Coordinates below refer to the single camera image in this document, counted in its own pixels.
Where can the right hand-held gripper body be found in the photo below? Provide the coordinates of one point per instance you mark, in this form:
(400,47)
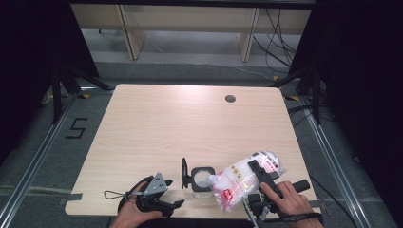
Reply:
(256,202)

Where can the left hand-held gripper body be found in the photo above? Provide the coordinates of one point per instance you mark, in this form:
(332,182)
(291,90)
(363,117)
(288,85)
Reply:
(155,186)

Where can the red and white pouch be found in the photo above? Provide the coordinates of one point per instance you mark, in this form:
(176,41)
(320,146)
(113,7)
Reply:
(237,180)

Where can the clear jar with black lid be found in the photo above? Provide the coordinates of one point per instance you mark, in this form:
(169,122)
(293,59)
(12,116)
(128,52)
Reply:
(198,186)

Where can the person's right hand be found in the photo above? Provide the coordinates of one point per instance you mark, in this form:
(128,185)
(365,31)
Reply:
(293,204)

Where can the person's left hand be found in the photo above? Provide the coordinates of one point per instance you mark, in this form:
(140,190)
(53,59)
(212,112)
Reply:
(130,217)

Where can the grey round table grommet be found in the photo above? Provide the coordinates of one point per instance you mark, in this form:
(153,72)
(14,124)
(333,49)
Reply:
(230,98)

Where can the yellow tape piece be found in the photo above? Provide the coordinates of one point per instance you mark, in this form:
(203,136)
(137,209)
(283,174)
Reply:
(275,77)
(84,95)
(293,98)

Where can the grey floor tape strip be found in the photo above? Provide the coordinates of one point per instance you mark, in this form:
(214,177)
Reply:
(72,198)

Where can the black metal stand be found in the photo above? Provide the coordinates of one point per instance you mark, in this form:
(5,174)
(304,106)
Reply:
(316,98)
(57,95)

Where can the black curtain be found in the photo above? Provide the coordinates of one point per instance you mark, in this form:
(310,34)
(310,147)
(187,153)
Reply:
(364,79)
(25,63)

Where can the light wooden shelf unit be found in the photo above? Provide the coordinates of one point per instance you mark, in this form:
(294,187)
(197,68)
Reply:
(133,31)

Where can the aluminium floor rail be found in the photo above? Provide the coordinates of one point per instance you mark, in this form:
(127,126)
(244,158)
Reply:
(335,164)
(34,164)

